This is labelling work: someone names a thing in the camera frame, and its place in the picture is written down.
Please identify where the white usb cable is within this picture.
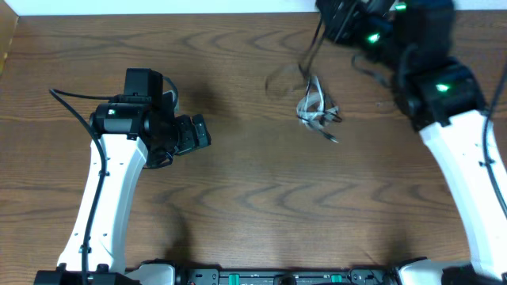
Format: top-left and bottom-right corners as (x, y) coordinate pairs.
(295, 74), (341, 131)

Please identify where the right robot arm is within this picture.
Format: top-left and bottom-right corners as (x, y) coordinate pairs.
(316, 0), (506, 284)

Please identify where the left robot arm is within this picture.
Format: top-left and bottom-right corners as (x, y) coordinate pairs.
(33, 68), (212, 285)

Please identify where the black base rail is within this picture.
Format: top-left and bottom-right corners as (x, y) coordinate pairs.
(174, 267), (398, 285)

